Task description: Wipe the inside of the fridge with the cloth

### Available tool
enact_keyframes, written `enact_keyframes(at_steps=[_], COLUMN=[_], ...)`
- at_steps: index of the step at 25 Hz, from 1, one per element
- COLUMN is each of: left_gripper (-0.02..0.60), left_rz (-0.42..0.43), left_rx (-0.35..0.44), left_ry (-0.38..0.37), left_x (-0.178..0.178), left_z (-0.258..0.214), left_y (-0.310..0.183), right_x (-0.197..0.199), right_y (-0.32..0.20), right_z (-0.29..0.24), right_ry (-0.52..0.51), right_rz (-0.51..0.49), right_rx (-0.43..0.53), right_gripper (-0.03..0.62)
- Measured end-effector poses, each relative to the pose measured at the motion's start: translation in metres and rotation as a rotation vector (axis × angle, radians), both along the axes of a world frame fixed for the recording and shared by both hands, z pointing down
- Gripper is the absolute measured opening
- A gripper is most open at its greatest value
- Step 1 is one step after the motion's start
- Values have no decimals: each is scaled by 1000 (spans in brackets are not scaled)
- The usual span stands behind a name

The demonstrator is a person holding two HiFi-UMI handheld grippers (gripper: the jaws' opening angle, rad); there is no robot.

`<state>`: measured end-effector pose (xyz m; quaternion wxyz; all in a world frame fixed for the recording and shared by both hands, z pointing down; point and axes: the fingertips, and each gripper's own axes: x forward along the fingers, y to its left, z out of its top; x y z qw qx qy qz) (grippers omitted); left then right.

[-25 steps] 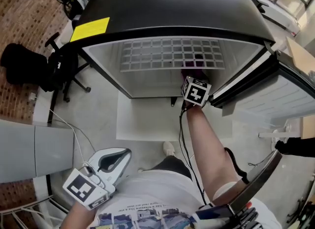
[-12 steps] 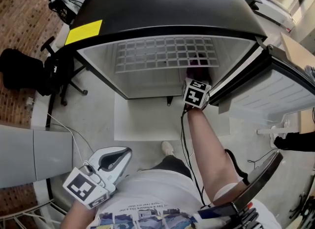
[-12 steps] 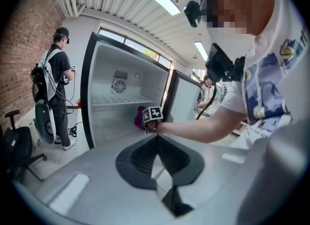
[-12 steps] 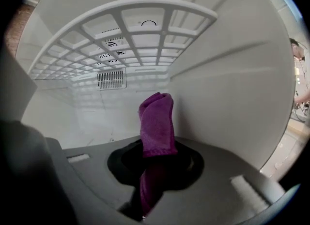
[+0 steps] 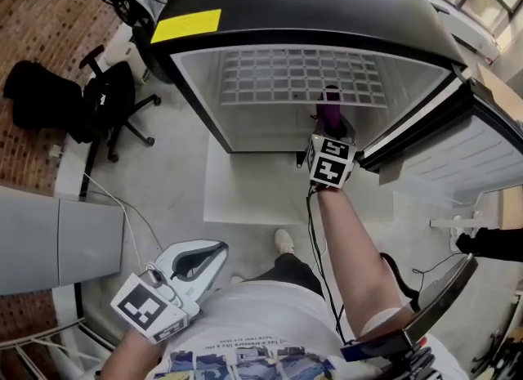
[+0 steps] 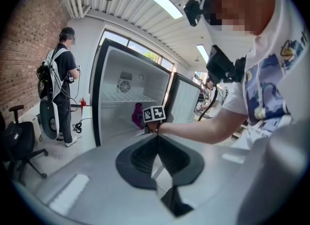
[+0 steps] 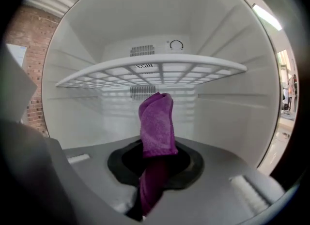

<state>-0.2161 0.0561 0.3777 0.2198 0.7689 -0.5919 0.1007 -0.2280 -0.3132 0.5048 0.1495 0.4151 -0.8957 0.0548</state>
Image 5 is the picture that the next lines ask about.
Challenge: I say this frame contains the white cable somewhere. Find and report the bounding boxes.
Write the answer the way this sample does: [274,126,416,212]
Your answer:
[81,171,145,274]

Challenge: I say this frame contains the white wire fridge shelf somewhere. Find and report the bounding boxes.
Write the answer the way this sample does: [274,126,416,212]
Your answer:
[219,47,388,106]

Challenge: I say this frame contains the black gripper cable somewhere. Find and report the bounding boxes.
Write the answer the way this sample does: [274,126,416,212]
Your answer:
[305,186,353,346]

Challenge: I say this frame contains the black office chair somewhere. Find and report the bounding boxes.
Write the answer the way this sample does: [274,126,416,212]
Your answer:
[76,44,163,163]

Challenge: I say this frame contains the grey metal cabinet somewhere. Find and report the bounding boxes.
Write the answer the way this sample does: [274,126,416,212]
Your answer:
[0,185,126,297]

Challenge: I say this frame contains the person's right forearm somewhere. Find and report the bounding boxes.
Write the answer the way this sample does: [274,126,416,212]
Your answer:
[316,184,411,338]

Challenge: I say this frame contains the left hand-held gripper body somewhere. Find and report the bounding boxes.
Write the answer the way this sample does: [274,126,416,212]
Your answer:
[110,262,201,345]

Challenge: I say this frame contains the yellow rectangular label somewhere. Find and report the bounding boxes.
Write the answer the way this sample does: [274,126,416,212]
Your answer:
[150,8,222,45]

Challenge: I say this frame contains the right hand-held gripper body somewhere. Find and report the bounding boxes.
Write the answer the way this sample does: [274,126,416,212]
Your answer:
[305,123,358,190]

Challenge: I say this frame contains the person's white shoe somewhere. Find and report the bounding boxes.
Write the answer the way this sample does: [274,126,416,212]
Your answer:
[274,228,296,255]

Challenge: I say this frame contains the person's white printed t-shirt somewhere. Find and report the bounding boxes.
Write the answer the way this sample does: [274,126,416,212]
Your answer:
[153,279,471,380]

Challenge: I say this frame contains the white wire rack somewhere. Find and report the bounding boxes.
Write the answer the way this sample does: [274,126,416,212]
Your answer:
[0,316,108,380]

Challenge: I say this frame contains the black curved hose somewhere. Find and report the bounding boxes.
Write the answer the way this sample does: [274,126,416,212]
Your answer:
[378,251,422,312]

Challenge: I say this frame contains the person's left forearm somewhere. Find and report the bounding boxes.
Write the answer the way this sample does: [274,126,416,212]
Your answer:
[99,328,169,380]

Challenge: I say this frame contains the person's black trouser leg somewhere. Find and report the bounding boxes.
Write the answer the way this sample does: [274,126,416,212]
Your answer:
[244,253,325,298]

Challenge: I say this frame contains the black flat panel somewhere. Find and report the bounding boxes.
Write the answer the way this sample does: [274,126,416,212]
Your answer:
[340,253,480,371]

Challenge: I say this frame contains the white side table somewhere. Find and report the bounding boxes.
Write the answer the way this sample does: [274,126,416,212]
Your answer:
[424,0,503,63]

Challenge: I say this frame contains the black jacket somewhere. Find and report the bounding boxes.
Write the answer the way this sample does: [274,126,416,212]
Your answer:
[2,59,96,145]

